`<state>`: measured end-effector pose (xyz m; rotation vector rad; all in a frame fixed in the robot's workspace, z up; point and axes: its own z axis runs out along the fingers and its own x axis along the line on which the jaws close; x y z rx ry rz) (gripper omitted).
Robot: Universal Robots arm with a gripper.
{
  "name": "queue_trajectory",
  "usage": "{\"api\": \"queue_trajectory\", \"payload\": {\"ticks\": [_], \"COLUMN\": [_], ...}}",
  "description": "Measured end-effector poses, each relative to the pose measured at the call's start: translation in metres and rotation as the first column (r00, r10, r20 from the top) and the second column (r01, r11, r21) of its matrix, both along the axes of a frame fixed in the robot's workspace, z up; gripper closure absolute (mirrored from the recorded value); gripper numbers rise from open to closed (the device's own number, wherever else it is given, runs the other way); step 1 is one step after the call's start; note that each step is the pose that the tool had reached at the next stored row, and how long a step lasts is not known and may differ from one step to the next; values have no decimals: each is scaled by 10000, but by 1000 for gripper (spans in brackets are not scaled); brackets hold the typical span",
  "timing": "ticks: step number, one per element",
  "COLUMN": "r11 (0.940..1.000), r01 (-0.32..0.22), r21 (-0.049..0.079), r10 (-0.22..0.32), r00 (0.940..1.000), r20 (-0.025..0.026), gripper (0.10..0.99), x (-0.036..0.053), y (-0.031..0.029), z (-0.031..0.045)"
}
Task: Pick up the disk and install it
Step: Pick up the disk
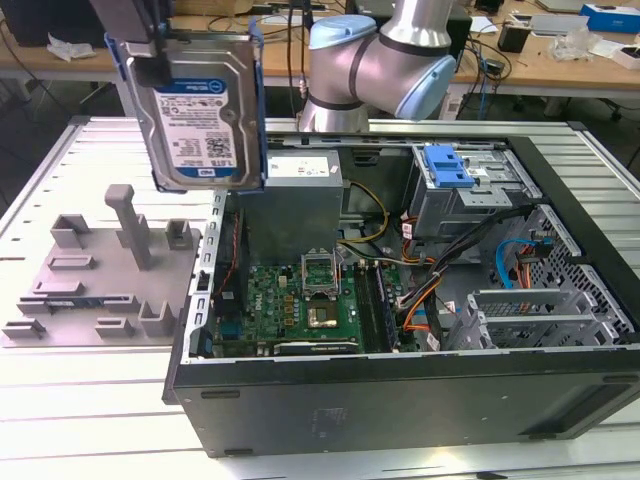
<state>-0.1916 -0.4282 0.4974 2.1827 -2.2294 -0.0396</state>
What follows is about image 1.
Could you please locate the loose RAM stick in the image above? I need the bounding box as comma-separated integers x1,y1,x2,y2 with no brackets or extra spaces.
43,298,105,309

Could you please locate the black PC case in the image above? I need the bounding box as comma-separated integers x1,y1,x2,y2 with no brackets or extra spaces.
162,132,640,459

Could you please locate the grey parts rack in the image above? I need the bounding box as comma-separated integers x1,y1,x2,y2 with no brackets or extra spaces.
0,183,204,349

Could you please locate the large black box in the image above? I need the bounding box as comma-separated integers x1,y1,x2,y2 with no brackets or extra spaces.
0,0,96,49

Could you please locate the grey optical drive cage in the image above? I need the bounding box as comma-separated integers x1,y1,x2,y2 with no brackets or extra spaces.
403,143,544,241

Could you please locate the blue plastic drive latch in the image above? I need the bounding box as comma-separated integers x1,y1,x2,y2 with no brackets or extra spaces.
422,144,476,190

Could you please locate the hard disk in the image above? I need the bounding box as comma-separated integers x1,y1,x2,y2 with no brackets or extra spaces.
103,17,269,194

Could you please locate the orange power wire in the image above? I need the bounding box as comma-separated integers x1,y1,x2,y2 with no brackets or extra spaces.
517,249,546,291

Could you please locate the blue data wire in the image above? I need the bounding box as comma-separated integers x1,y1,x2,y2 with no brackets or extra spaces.
494,239,544,290

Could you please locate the blue cardboard box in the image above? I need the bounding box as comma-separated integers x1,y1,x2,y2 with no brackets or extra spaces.
579,2,640,34

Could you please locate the metal socket cover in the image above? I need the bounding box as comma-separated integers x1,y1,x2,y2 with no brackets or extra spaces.
298,248,344,299

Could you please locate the grey metal disk bay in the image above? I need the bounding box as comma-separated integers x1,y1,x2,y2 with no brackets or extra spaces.
442,287,631,351

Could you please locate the green motherboard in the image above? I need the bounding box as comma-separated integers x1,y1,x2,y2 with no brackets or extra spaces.
214,262,426,359

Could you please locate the black case fan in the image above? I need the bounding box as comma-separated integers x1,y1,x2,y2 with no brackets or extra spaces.
214,209,250,314

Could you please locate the small black box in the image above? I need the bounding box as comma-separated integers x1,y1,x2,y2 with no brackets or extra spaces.
497,22,531,54

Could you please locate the wooden desk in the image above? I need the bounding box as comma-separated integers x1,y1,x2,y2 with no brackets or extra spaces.
0,9,314,116
444,9,640,119

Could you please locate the black sleeved wire bundle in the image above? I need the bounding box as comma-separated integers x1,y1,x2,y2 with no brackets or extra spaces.
397,207,534,351

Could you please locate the clear plastic bag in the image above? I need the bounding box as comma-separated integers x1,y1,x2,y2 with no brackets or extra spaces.
548,27,604,62

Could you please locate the installed RAM stick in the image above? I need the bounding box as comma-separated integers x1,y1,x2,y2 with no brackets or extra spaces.
373,263,402,351

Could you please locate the grey power supply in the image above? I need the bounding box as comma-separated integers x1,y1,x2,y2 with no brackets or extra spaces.
238,149,346,266

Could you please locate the black graphics card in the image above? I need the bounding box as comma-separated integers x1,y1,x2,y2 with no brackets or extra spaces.
272,339,364,359

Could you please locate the crumpled white wrapping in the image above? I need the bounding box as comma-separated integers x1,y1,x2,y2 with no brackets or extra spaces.
46,32,96,64

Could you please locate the black gripper finger with wide plate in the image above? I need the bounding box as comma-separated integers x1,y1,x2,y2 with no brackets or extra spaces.
134,0,173,92

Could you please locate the CPU socket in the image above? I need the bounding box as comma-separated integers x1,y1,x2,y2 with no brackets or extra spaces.
305,297,344,332

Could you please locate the yellow wire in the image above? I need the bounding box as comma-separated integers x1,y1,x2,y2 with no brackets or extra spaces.
339,182,391,246

